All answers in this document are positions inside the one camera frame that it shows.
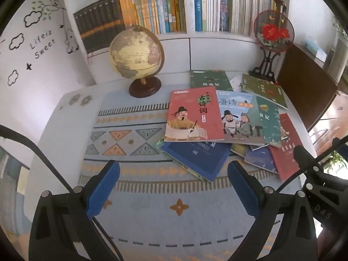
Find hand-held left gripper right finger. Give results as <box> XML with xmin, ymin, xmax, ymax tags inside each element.
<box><xmin>227</xmin><ymin>160</ymin><xmax>317</xmax><ymax>261</ymax></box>

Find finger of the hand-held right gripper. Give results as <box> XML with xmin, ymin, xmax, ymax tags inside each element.
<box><xmin>293</xmin><ymin>145</ymin><xmax>327</xmax><ymax>178</ymax></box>
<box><xmin>325</xmin><ymin>137</ymin><xmax>348</xmax><ymax>170</ymax></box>

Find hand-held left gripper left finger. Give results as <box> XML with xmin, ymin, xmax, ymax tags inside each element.
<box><xmin>28</xmin><ymin>160</ymin><xmax>124</xmax><ymax>261</ymax></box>

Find dark red book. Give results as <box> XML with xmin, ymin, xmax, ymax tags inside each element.
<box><xmin>268</xmin><ymin>113</ymin><xmax>306</xmax><ymax>181</ymax></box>

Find blue book with eagle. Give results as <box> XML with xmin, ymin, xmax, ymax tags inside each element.
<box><xmin>243</xmin><ymin>145</ymin><xmax>279</xmax><ymax>174</ymax></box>

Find yellow green rabbit book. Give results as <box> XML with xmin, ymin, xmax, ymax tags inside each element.
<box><xmin>231</xmin><ymin>143</ymin><xmax>249</xmax><ymax>158</ymax></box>

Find dark green book orange flower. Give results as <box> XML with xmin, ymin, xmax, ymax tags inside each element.
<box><xmin>256</xmin><ymin>95</ymin><xmax>283</xmax><ymax>148</ymax></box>

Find blue book with red figure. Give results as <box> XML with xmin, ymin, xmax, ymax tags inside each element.
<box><xmin>160</xmin><ymin>140</ymin><xmax>233</xmax><ymax>182</ymax></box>

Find pale blue book two figures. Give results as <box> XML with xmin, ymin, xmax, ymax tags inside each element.
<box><xmin>216</xmin><ymin>90</ymin><xmax>265</xmax><ymax>146</ymax></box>

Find olive green butterfly book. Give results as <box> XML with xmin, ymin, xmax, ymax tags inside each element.
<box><xmin>241</xmin><ymin>73</ymin><xmax>289</xmax><ymax>110</ymax></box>

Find red book with seated scholar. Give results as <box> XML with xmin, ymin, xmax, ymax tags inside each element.
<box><xmin>164</xmin><ymin>88</ymin><xmax>226</xmax><ymax>142</ymax></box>

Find white book with landscape picture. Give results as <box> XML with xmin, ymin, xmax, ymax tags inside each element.
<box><xmin>229</xmin><ymin>75</ymin><xmax>246</xmax><ymax>93</ymax></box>

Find row of white and blue books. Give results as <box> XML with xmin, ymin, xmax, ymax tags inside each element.
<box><xmin>187</xmin><ymin>0</ymin><xmax>289</xmax><ymax>37</ymax></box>

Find row of orange spined books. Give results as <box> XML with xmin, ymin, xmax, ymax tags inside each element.
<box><xmin>119</xmin><ymin>0</ymin><xmax>187</xmax><ymax>35</ymax></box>

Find green spider plant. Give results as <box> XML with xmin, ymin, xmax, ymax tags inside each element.
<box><xmin>328</xmin><ymin>152</ymin><xmax>348</xmax><ymax>180</ymax></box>

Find dark brown wooden cabinet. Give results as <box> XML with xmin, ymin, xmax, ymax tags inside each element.
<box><xmin>276</xmin><ymin>43</ymin><xmax>339</xmax><ymax>131</ymax></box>

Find patterned table mat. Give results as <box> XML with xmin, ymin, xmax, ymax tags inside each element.
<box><xmin>69</xmin><ymin>88</ymin><xmax>308</xmax><ymax>261</ymax></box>

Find pale blue tissue pack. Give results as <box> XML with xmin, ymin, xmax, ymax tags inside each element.
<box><xmin>304</xmin><ymin>37</ymin><xmax>328</xmax><ymax>62</ymax></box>

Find leafy potted plant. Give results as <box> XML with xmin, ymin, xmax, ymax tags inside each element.
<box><xmin>334</xmin><ymin>18</ymin><xmax>348</xmax><ymax>37</ymax></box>

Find round embroidered fan on stand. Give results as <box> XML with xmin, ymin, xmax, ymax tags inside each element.
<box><xmin>249</xmin><ymin>10</ymin><xmax>295</xmax><ymax>83</ymax></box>

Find beige globe on wooden stand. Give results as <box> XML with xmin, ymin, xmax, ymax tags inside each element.
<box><xmin>109</xmin><ymin>25</ymin><xmax>164</xmax><ymax>98</ymax></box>

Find row of black volumes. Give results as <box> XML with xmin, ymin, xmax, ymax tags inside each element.
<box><xmin>73</xmin><ymin>0</ymin><xmax>126</xmax><ymax>55</ymax></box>

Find white bookshelf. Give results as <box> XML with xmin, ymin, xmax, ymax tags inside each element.
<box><xmin>60</xmin><ymin>0</ymin><xmax>291</xmax><ymax>83</ymax></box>

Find black wall sticker set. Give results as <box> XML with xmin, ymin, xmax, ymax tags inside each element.
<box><xmin>0</xmin><ymin>0</ymin><xmax>79</xmax><ymax>87</ymax></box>

